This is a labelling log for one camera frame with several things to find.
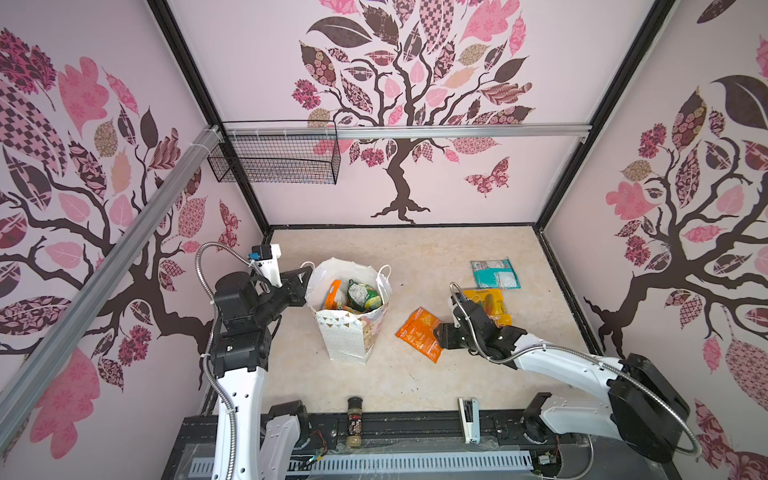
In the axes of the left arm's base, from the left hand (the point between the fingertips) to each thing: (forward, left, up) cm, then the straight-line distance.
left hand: (313, 274), depth 68 cm
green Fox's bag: (+5, -10, -19) cm, 22 cm away
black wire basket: (+46, +19, +4) cm, 50 cm away
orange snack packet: (-2, -27, -29) cm, 40 cm away
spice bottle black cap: (-26, -9, -27) cm, 39 cm away
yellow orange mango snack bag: (+6, -51, -24) cm, 56 cm away
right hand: (-2, -33, -24) cm, 41 cm away
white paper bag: (-9, -8, -14) cm, 18 cm away
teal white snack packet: (+19, -56, -27) cm, 65 cm away
